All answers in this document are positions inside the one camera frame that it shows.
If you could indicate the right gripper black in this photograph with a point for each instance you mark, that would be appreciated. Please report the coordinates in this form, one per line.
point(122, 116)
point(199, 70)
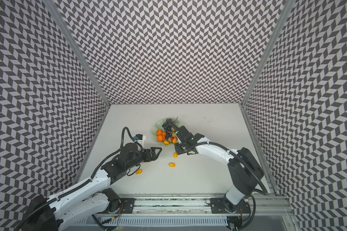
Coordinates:
point(179, 152)

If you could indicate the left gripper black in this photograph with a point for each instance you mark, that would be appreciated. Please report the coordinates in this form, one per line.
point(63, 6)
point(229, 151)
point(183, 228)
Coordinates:
point(154, 156)

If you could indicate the green wavy glass bowl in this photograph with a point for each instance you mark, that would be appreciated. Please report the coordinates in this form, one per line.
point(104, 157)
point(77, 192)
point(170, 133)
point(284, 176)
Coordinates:
point(158, 126)

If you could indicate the dark grape bunch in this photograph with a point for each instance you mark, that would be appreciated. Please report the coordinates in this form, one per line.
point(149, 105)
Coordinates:
point(168, 127)

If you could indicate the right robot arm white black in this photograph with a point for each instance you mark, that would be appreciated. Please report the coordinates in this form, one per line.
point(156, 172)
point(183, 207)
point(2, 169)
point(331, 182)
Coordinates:
point(245, 171)

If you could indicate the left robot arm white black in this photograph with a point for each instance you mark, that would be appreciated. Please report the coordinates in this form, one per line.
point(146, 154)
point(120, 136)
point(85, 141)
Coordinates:
point(81, 190)

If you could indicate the right corner aluminium post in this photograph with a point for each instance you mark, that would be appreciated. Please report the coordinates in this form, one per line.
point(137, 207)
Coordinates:
point(287, 9)

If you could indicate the corner aluminium post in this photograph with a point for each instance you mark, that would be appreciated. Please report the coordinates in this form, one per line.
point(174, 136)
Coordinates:
point(55, 14)
point(287, 9)

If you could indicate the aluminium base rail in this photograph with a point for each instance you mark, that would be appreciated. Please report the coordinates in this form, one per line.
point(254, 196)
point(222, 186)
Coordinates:
point(255, 212)

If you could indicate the left corner aluminium post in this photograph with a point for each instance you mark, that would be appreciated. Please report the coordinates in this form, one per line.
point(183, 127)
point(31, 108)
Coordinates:
point(55, 14)

